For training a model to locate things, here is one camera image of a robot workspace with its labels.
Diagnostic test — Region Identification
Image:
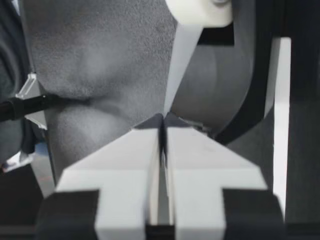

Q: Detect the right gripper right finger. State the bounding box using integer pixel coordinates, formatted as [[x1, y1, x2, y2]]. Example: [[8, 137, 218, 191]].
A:
[[162, 111, 286, 240]]

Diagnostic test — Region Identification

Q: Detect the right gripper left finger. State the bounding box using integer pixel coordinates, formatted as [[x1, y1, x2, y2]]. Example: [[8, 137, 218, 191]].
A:
[[34, 113, 163, 240]]

